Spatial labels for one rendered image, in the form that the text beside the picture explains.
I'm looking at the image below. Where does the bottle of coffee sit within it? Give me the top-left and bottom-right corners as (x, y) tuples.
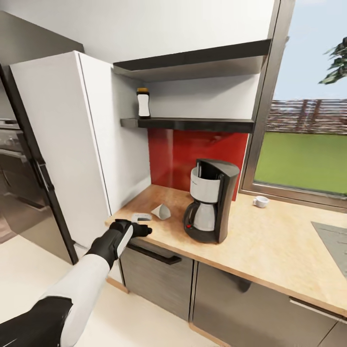
(136, 88), (151, 119)

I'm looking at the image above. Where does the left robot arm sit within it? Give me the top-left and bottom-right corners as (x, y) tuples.
(0, 213), (152, 347)

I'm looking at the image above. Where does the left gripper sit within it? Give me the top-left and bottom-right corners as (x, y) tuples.
(132, 223), (152, 238)

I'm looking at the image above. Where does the paper coffee filter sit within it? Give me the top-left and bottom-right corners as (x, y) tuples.
(151, 204), (171, 220)

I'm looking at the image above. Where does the coffee cup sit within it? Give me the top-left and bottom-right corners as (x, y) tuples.
(253, 196), (269, 208)

